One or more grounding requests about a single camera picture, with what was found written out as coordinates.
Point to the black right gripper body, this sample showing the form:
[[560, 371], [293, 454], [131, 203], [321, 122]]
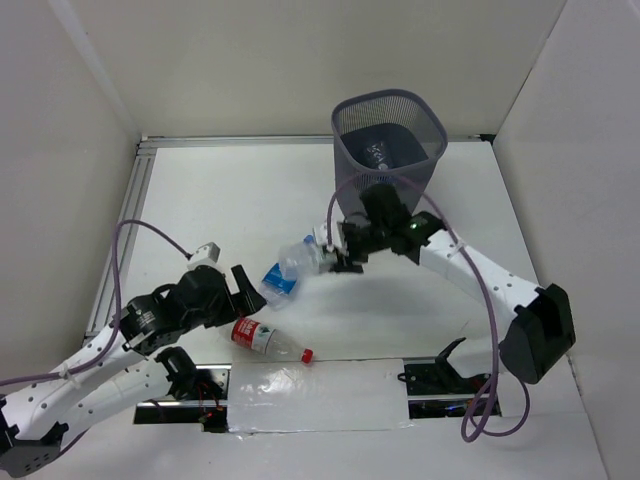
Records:
[[362, 240]]

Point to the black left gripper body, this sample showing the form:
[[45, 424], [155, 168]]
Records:
[[232, 298]]

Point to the red label plastic bottle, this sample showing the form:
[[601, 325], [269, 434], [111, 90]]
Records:
[[269, 342]]

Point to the blue label plastic bottle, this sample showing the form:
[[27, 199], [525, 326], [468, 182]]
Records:
[[296, 262]]

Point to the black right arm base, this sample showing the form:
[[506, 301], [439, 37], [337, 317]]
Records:
[[434, 376]]

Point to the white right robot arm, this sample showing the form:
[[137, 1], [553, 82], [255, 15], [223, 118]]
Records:
[[531, 327]]

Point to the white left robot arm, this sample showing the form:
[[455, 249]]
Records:
[[134, 358]]

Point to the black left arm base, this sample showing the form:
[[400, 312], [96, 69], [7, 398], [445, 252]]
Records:
[[186, 380]]

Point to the crushed bottle inside bin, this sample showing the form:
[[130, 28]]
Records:
[[376, 156]]

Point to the grey mesh waste bin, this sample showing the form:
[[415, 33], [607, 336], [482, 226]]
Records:
[[389, 136]]

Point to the reflective silver tape sheet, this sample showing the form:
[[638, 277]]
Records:
[[327, 396]]

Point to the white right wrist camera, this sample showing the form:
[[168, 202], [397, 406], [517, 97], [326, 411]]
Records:
[[329, 242]]

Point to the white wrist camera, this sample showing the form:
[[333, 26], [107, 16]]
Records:
[[329, 242], [205, 255]]

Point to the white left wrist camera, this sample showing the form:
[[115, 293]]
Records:
[[205, 255]]

